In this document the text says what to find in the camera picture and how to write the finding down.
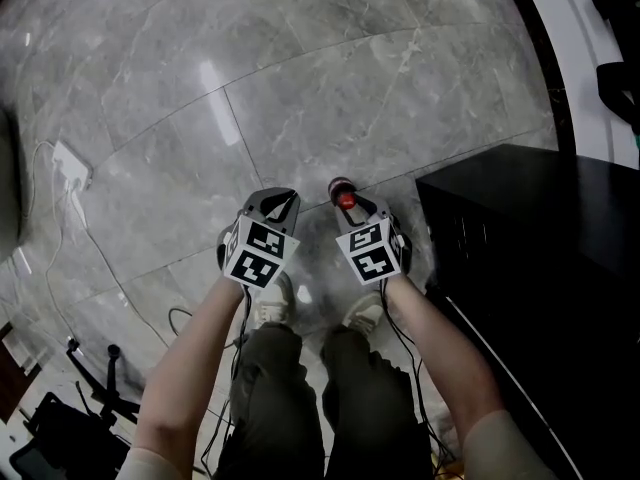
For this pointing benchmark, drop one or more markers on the dark bottle with red cap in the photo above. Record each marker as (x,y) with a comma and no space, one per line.
(345,199)

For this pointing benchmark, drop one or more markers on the dark brown wooden cabinet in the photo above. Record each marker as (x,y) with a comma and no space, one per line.
(12,378)

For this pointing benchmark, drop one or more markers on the black bag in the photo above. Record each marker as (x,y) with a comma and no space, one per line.
(617,93)

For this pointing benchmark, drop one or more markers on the white power strip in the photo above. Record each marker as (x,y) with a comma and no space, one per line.
(72,165)

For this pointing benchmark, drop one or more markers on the person's right shoe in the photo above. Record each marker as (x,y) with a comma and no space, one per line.
(365,315)

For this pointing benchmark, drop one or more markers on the black office chair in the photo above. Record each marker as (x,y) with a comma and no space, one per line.
(75,433)

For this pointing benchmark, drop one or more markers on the person's dark olive trousers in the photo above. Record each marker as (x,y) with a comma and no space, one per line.
(275,408)

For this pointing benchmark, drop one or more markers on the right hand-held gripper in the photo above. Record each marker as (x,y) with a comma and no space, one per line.
(372,263)

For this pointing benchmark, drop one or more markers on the person's right forearm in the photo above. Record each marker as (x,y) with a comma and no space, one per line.
(445,358)

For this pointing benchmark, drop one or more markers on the person's left forearm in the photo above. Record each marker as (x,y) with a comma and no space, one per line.
(190,368)

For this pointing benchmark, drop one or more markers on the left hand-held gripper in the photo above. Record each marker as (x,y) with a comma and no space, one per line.
(260,268)

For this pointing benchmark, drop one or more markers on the person's shoe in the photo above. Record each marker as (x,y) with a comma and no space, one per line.
(275,300)
(365,315)

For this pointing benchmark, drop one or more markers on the person's left shoe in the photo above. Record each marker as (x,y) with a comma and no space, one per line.
(275,300)

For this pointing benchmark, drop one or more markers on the black mini fridge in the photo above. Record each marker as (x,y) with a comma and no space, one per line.
(550,268)

